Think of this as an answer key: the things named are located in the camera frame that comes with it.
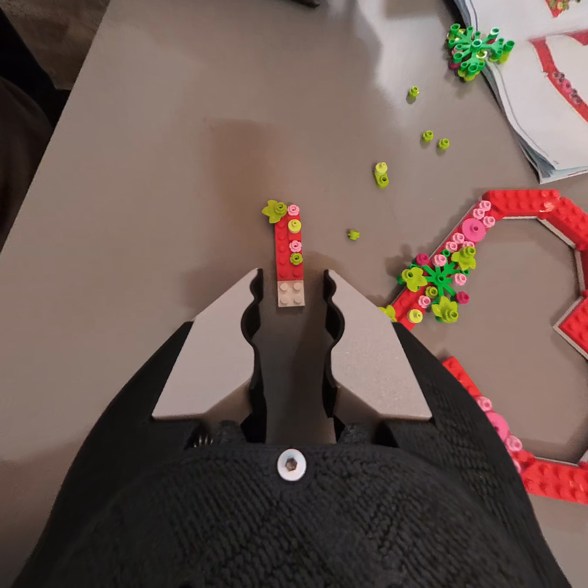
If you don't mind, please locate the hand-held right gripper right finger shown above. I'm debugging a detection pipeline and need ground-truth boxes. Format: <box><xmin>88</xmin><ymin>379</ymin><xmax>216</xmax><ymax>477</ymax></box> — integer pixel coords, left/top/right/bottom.
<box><xmin>323</xmin><ymin>269</ymin><xmax>433</xmax><ymax>444</ymax></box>

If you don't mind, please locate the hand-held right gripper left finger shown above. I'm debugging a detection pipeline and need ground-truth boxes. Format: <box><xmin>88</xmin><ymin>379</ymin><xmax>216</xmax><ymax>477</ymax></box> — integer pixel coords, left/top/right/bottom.
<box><xmin>152</xmin><ymin>268</ymin><xmax>268</xmax><ymax>444</ymax></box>

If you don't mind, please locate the short red lego strip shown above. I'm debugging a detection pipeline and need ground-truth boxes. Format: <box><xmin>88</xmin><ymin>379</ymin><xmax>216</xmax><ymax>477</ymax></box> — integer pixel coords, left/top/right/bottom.
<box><xmin>261</xmin><ymin>199</ymin><xmax>306</xmax><ymax>308</ymax></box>

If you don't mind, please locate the red lego heart frame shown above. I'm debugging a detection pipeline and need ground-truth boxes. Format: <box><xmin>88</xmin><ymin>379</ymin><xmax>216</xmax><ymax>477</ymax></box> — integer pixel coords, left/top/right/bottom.
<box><xmin>379</xmin><ymin>188</ymin><xmax>588</xmax><ymax>506</ymax></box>

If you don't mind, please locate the green lego plant cluster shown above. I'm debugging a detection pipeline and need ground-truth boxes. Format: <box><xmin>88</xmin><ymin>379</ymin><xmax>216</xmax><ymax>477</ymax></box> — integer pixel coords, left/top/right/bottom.
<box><xmin>446</xmin><ymin>23</ymin><xmax>516</xmax><ymax>82</ymax></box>

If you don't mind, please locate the lego instruction booklet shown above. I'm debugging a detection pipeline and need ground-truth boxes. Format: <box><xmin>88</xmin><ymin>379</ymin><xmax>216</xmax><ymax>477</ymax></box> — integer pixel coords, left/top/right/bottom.
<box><xmin>452</xmin><ymin>0</ymin><xmax>588</xmax><ymax>181</ymax></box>

